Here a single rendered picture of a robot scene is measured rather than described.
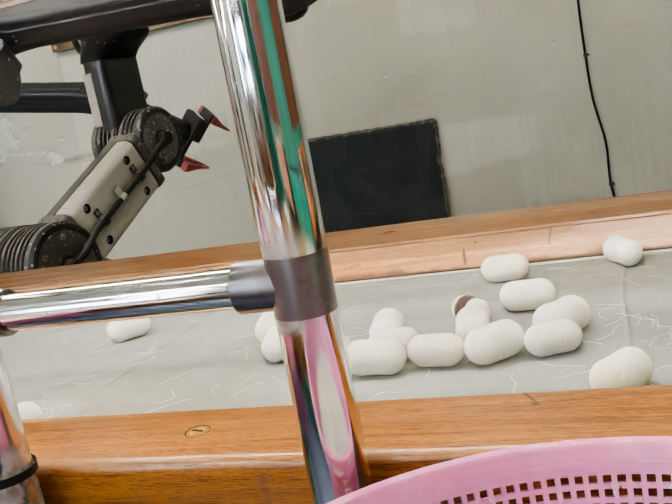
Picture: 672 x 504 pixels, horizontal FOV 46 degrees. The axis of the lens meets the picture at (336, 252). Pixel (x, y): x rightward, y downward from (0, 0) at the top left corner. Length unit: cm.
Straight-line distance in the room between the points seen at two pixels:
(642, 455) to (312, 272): 13
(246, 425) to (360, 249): 35
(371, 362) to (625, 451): 19
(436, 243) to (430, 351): 24
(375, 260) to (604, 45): 190
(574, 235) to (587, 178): 190
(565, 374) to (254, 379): 19
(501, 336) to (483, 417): 12
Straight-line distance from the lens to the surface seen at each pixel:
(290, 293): 27
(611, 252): 61
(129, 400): 51
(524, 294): 52
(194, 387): 51
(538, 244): 65
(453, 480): 29
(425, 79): 257
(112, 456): 37
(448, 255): 66
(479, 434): 32
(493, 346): 44
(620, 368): 38
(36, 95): 177
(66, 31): 92
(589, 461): 29
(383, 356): 45
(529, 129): 254
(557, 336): 45
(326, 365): 28
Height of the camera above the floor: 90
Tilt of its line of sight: 12 degrees down
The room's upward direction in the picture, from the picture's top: 11 degrees counter-clockwise
